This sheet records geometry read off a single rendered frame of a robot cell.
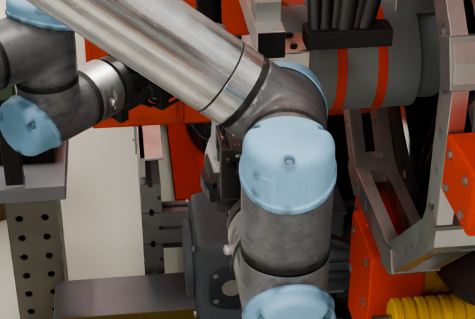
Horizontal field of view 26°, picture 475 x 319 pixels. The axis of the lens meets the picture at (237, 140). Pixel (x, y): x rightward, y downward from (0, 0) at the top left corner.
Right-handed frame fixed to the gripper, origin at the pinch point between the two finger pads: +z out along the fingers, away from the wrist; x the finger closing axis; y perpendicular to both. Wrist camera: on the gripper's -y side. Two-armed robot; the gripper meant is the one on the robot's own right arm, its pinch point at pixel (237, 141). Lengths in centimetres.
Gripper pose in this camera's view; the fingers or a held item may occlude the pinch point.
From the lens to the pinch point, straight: 115.0
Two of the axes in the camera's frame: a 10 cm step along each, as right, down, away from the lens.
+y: 0.1, -8.7, -5.0
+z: -1.3, -5.0, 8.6
